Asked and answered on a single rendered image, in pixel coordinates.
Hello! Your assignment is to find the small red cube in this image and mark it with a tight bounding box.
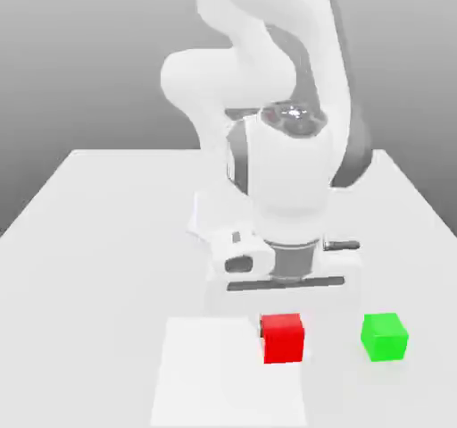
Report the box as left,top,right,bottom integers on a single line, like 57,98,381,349
259,312,306,365

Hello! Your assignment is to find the small green cube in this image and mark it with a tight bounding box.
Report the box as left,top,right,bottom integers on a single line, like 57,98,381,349
360,312,410,363

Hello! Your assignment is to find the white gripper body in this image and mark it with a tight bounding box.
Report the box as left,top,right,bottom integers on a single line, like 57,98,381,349
205,253,363,317

